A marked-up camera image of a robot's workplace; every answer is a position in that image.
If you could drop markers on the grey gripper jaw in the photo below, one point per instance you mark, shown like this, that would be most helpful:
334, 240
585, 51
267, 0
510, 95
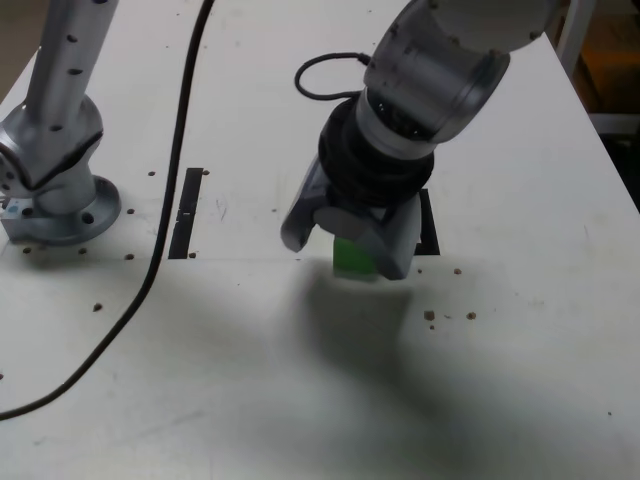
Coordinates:
300, 220
395, 250

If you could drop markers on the green cube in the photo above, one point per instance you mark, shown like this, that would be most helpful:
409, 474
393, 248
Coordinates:
352, 262

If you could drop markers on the brown cardboard box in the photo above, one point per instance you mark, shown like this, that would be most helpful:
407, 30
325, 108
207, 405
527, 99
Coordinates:
612, 65

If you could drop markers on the black tape square outline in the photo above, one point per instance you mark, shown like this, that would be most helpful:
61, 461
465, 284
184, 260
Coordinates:
430, 225

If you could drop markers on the black tape strip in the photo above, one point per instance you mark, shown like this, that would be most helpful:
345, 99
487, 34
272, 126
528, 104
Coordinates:
187, 210

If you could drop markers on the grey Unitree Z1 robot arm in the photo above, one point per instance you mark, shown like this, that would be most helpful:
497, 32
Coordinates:
60, 100

